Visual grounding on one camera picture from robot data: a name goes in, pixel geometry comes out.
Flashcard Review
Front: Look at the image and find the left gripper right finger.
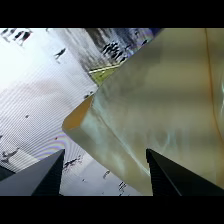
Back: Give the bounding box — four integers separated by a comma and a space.
145, 148, 224, 197

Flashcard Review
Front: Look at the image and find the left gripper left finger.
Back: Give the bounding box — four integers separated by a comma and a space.
0, 148, 66, 197

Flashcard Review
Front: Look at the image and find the pale yellow shirt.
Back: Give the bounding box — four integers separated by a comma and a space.
61, 28, 224, 197

